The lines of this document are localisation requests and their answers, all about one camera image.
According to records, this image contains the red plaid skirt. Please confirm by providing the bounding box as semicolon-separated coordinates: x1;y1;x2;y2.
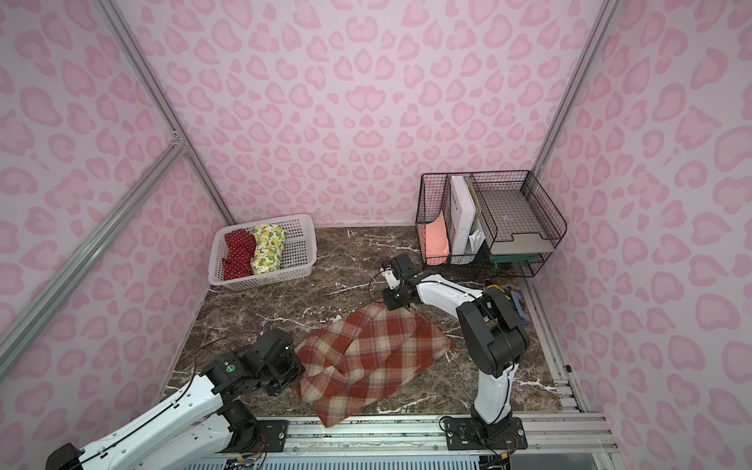
296;303;452;428

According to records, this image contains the red polka dot skirt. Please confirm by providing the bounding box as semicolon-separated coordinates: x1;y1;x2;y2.
222;229;257;280

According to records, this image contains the white plastic basket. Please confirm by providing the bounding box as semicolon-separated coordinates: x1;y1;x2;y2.
209;215;317;291

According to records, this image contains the lemon print skirt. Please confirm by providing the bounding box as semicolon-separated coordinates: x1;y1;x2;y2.
251;223;287;275

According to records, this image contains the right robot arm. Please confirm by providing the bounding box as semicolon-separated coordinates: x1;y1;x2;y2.
380;254;530;432

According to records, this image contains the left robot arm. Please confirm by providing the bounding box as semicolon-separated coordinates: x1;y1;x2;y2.
45;328;305;469

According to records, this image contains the pink folder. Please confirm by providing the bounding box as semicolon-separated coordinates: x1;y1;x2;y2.
423;211;450;266

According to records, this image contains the white book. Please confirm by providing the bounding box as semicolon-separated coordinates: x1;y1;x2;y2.
448;175;476;264

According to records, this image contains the yellow black utility knife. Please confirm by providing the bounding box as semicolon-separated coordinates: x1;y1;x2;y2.
501;289;532;325

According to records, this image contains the grey paper tray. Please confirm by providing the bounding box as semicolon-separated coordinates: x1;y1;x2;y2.
479;190;554;256

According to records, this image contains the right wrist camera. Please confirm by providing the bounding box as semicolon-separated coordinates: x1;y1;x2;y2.
381;262;400;290

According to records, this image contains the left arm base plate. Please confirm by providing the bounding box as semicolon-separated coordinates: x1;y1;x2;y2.
210;401;290;454

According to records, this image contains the black wire desk organizer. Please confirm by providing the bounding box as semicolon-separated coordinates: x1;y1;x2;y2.
415;170;567;278

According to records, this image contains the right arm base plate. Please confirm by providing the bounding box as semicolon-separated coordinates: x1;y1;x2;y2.
439;414;529;454

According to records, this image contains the aluminium frame rail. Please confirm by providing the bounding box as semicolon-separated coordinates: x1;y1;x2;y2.
201;413;618;460

